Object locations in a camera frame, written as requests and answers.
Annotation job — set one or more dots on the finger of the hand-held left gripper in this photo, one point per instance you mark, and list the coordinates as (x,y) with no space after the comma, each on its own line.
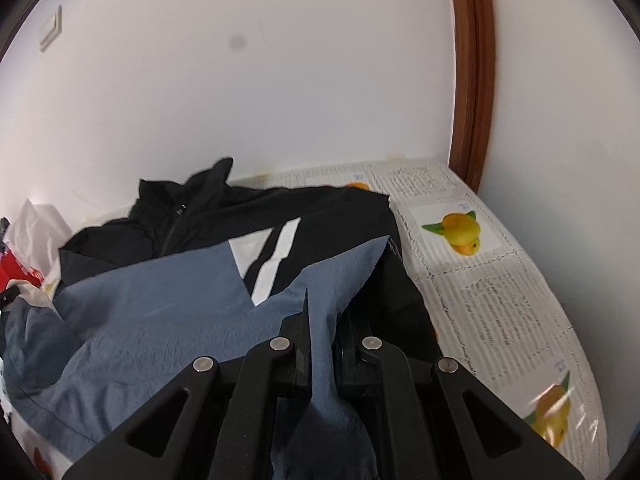
(7,299)

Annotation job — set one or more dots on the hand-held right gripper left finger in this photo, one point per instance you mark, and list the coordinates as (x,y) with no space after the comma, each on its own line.
(302,355)

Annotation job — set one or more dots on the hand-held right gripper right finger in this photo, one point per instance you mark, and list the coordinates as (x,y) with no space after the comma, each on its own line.
(352,360)

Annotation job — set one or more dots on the black white blue jacket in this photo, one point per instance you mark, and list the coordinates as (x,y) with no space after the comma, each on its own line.
(165,310)

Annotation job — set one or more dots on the red paper bag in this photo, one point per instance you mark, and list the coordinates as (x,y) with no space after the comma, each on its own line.
(17,272)

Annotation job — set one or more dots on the grey checked cloth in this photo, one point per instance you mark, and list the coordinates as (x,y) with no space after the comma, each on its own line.
(3,232)

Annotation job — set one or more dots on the white plastic bag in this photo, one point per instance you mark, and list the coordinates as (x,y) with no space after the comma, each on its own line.
(37,235)

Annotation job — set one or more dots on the white wall switch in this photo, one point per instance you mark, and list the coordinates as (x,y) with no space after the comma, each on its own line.
(50,27)

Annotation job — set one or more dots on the brown wooden door frame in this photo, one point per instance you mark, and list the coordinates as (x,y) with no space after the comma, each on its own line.
(472,70)

